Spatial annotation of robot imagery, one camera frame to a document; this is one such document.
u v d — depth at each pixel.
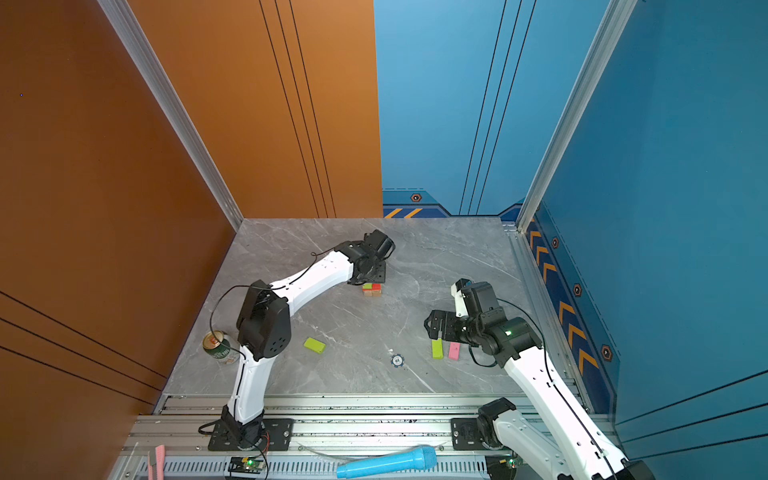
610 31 0.72
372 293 0.97
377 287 0.95
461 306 0.67
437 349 0.87
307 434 0.75
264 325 0.53
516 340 0.50
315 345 0.87
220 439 0.73
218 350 0.78
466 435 0.72
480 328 0.55
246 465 0.71
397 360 0.85
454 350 0.86
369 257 0.74
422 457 0.67
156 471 0.69
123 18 0.70
